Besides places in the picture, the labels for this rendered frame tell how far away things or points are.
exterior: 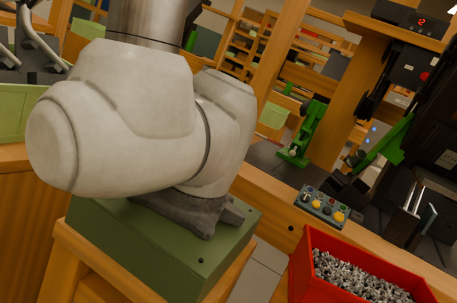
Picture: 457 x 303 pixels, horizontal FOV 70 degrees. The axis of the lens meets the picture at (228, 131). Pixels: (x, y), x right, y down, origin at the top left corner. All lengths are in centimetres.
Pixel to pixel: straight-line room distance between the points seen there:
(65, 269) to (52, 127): 39
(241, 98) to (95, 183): 28
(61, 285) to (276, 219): 58
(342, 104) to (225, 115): 104
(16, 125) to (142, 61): 69
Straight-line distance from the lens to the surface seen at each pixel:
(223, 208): 65
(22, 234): 116
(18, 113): 103
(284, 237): 103
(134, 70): 40
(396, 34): 142
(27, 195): 107
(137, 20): 43
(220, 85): 55
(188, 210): 62
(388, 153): 117
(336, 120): 153
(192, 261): 56
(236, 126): 55
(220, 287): 67
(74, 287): 75
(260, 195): 101
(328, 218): 99
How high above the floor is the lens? 127
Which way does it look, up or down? 15 degrees down
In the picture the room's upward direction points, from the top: 23 degrees clockwise
